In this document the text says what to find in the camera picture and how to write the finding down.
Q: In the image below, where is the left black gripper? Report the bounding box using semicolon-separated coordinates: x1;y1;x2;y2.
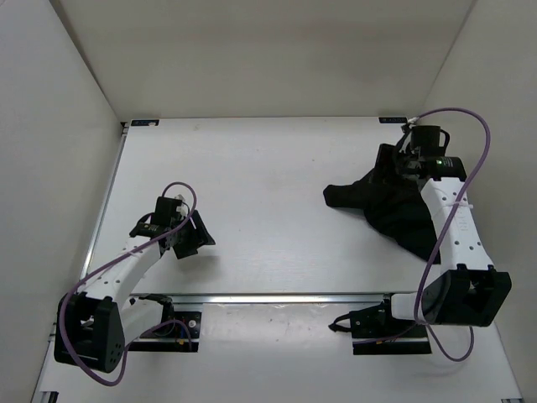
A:
173;208;216;258

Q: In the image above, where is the black pleated skirt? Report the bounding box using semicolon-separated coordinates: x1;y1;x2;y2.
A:
323;170;437;261

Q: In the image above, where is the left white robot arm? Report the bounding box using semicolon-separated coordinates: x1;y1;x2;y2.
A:
54;211;216;374

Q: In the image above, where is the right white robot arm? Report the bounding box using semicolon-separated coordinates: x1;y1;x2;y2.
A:
323;142;512;338

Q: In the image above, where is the right blue table label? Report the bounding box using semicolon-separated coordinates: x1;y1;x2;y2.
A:
378;117;408;124

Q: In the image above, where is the blue table label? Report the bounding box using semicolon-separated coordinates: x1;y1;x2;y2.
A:
130;119;159;127
378;117;408;124

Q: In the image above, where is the left blue table label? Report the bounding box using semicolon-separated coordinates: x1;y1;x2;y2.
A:
130;119;159;127

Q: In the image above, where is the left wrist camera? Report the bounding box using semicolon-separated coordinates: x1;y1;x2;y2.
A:
150;196;184;228

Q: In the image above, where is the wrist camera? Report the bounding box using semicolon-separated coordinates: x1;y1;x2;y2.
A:
408;125;451;156
150;196;184;228

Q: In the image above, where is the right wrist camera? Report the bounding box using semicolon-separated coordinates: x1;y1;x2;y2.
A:
408;125;451;156

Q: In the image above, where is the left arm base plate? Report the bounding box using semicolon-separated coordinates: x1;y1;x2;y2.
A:
129;305;202;353

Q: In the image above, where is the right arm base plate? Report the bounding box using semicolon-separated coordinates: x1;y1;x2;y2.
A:
350;306;431;356

